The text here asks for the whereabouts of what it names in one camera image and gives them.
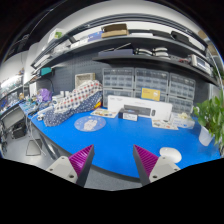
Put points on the black wall shelf unit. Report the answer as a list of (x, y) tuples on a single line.
[(152, 40)]

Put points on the blue desk mat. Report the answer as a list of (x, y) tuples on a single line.
[(113, 144)]

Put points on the checkered and dotted cloth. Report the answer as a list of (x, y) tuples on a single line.
[(82, 99)]

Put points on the flat picture card right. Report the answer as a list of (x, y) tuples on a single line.
[(163, 124)]

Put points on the teal box on shelf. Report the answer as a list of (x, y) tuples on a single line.
[(45, 71)]

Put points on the flat picture card left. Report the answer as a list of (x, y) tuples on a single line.
[(104, 113)]

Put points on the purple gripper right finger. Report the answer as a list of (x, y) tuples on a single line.
[(151, 167)]

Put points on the green potted plant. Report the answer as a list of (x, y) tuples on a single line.
[(210, 114)]

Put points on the flat picture card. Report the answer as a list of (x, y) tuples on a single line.
[(104, 113), (163, 124)]

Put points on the clear plastic container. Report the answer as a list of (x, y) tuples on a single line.
[(182, 120)]

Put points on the white computer mouse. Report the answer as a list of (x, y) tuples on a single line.
[(172, 153)]

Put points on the round light blue coaster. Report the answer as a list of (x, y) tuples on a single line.
[(89, 123)]

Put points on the white plant pot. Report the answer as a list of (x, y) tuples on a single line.
[(205, 137)]

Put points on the cardboard box on shelf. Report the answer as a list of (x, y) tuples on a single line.
[(114, 30)]

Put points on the grey drawer organiser cabinets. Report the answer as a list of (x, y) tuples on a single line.
[(129, 82)]

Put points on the purple plush object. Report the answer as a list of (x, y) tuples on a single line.
[(44, 95)]

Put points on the long white product box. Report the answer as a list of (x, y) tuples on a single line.
[(146, 108)]

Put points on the white framed box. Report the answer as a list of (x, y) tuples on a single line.
[(81, 78)]

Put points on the yellow card box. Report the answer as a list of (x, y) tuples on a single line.
[(150, 94)]

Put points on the small black box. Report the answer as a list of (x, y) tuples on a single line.
[(128, 114)]

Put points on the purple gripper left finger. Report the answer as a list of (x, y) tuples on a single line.
[(74, 168)]

